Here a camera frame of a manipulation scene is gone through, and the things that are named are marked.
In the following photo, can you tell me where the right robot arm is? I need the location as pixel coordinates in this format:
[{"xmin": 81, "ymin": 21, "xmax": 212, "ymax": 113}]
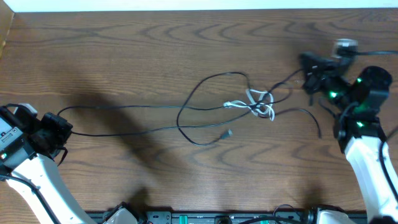
[{"xmin": 299, "ymin": 52, "xmax": 397, "ymax": 223}]

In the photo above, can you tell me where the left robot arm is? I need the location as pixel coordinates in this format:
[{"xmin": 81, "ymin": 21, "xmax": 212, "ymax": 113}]
[{"xmin": 1, "ymin": 104, "xmax": 95, "ymax": 223}]

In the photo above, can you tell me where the black usb cable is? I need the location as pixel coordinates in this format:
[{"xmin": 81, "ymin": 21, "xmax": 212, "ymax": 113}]
[{"xmin": 56, "ymin": 68, "xmax": 323, "ymax": 147}]

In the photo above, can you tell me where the white usb cable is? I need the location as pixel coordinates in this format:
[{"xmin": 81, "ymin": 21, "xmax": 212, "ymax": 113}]
[{"xmin": 223, "ymin": 88, "xmax": 276, "ymax": 122}]

